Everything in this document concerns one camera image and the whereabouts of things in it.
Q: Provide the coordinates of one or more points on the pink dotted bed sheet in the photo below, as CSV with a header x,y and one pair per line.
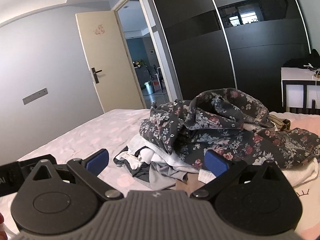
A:
x,y
114,129

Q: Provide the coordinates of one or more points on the silver trash bin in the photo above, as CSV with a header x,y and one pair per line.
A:
x,y
149,87

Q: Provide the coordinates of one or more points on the black sliding wardrobe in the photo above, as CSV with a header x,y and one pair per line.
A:
x,y
240,44

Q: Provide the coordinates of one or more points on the black door handle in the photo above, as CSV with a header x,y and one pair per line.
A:
x,y
95,74

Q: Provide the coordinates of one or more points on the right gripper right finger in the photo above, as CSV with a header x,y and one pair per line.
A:
x,y
255,199

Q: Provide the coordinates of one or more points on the grey wall switch plate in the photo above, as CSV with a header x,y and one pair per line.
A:
x,y
35,96

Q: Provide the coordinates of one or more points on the white side desk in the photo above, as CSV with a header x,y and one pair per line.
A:
x,y
300,90

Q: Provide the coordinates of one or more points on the brown patterned garment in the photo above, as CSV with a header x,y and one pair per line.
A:
x,y
280,123

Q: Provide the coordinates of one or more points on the cream door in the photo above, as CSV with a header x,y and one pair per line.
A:
x,y
105,50

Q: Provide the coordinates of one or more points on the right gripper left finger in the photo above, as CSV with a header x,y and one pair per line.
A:
x,y
59,198

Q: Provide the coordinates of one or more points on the dark chair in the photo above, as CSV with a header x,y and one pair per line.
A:
x,y
155,78

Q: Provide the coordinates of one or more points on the white grey clothes pile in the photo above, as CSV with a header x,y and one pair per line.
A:
x,y
151,165

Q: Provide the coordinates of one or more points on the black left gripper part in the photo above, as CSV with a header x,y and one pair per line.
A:
x,y
13,175

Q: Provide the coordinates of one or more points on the white folded garment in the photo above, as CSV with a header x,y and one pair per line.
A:
x,y
303,174

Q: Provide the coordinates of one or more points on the dark floral pants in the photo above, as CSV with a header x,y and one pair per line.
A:
x,y
232,124

